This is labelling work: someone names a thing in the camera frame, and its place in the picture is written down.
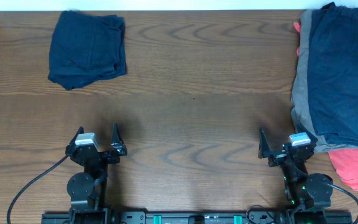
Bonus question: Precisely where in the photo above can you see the dark blue shorts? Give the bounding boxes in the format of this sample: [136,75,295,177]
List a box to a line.
[307,2,358,146]

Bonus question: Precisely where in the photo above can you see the coral red garment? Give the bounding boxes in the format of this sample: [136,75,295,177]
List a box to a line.
[293,22,358,191]

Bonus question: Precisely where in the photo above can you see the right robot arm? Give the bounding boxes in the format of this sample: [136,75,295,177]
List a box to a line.
[258,124,333,223]

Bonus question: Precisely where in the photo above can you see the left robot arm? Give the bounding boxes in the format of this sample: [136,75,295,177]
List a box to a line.
[65,123,127,224]

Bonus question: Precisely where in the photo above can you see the folded dark navy shorts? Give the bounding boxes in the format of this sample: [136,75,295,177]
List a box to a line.
[48,11,127,91]

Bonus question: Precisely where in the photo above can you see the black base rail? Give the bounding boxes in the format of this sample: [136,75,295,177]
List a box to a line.
[41,209,353,224]

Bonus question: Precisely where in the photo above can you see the left black cable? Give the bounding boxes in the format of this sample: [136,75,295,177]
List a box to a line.
[6,154,70,224]

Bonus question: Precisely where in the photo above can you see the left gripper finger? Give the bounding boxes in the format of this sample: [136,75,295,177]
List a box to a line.
[111,123,127,156]
[69,126,84,145]

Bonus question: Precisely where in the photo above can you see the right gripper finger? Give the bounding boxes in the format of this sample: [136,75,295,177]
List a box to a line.
[295,121,318,144]
[258,128,274,159]

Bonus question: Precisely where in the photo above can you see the grey shorts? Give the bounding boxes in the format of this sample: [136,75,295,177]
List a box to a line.
[291,9,358,153]

